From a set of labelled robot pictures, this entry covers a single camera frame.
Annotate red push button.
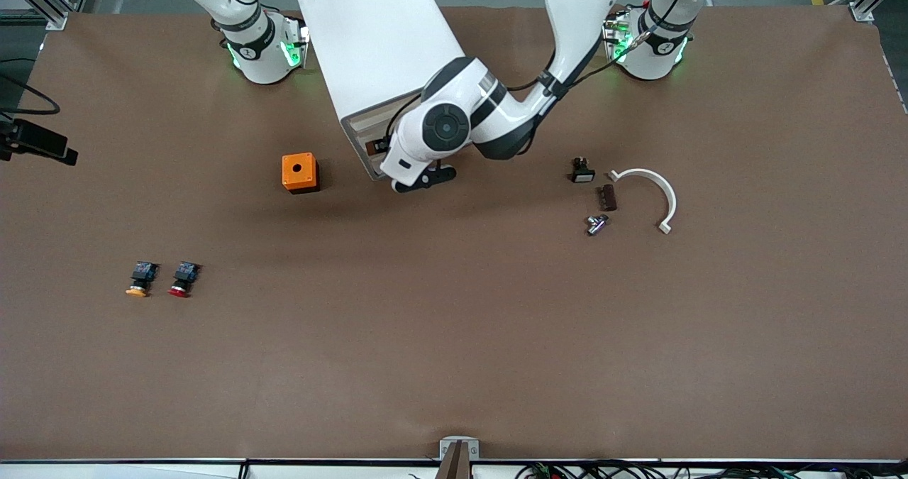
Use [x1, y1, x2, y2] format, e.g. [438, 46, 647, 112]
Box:
[168, 261, 202, 299]

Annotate white drawer cabinet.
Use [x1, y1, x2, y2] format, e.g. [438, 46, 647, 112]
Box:
[297, 0, 469, 182]

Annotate yellow push button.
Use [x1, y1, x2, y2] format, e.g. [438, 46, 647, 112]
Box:
[126, 261, 160, 299]

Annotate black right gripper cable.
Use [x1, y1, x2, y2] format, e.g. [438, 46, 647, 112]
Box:
[0, 75, 62, 116]

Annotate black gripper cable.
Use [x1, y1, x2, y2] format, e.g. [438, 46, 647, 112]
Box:
[0, 75, 62, 116]
[385, 31, 650, 141]

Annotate orange button enclosure box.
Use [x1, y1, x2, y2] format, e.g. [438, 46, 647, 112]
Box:
[282, 153, 321, 194]

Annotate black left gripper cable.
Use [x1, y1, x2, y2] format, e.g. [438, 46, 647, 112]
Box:
[385, 31, 650, 141]

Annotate white curved bracket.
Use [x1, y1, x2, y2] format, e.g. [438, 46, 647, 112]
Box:
[609, 168, 678, 235]

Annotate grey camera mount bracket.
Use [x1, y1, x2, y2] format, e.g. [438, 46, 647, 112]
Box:
[436, 436, 481, 479]

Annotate white table edge rail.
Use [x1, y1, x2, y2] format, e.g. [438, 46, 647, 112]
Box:
[0, 458, 908, 479]

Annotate tangled black cables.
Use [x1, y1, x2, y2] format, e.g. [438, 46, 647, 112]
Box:
[516, 460, 908, 479]

